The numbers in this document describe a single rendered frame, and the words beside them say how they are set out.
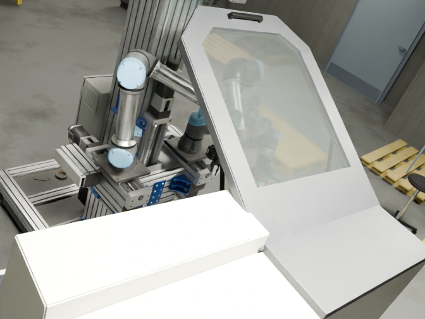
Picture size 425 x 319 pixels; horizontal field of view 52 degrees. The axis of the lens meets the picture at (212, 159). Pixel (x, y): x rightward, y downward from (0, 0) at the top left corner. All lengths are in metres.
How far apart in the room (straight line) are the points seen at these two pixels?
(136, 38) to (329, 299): 1.54
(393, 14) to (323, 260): 7.13
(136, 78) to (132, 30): 0.52
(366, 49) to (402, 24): 0.72
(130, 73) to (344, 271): 1.11
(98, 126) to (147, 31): 0.69
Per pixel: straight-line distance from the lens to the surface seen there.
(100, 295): 1.09
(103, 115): 2.59
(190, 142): 2.53
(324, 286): 1.42
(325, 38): 8.95
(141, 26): 2.25
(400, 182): 5.86
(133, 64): 1.84
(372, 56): 8.48
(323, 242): 1.57
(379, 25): 8.45
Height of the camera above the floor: 2.39
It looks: 32 degrees down
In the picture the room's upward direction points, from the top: 21 degrees clockwise
